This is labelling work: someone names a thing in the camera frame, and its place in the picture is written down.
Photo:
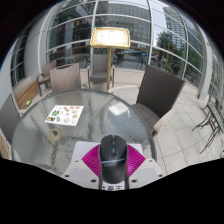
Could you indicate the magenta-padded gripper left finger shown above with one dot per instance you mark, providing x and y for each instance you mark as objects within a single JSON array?
[{"x": 90, "y": 166}]

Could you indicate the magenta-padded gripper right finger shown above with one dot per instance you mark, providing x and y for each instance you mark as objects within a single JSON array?
[{"x": 136, "y": 166}]

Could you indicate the black computer mouse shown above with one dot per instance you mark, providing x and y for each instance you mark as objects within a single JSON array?
[{"x": 113, "y": 156}]

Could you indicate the white printed mouse pad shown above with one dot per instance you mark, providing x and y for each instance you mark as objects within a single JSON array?
[{"x": 83, "y": 148}]

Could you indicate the colourful laminated menu card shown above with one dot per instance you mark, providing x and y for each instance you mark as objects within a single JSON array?
[{"x": 65, "y": 115}]

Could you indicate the dark wicker chair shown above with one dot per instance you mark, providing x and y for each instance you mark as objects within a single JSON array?
[
  {"x": 160, "y": 88},
  {"x": 8, "y": 116}
]

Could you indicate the wooden slatted bench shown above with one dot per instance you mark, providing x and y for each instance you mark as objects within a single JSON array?
[
  {"x": 4, "y": 146},
  {"x": 28, "y": 95}
]

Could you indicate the beige wicker chair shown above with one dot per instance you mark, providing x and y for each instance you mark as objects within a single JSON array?
[{"x": 65, "y": 78}]

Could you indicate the green metal folding chair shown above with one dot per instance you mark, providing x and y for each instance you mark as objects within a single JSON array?
[{"x": 215, "y": 115}]

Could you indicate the grey wicker armchair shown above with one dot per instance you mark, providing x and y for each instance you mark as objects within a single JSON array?
[{"x": 100, "y": 65}]

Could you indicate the brown wicker armchair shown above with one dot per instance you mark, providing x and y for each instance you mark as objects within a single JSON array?
[{"x": 48, "y": 68}]

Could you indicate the gold menu display stand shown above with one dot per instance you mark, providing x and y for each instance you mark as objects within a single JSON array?
[{"x": 110, "y": 36}]

